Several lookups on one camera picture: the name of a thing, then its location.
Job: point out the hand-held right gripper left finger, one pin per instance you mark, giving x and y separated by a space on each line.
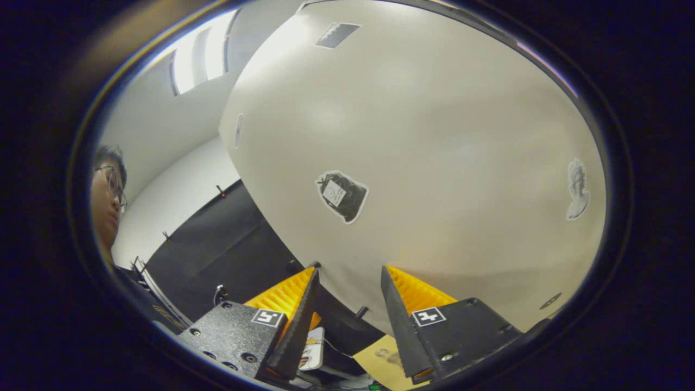
298 336

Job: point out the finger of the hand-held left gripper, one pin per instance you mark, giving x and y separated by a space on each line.
313 347

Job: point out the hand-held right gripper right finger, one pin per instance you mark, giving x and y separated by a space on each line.
399 331

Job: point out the beige cabinet door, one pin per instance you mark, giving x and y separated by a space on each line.
434 136

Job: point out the black backdrop cloth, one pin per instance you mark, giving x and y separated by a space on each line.
217 244

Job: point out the person's head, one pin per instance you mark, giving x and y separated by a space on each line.
103 212

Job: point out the person's glasses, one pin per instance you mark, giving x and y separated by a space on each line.
115 184

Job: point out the ceiling light panel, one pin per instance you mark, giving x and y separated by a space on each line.
220 46
187 65

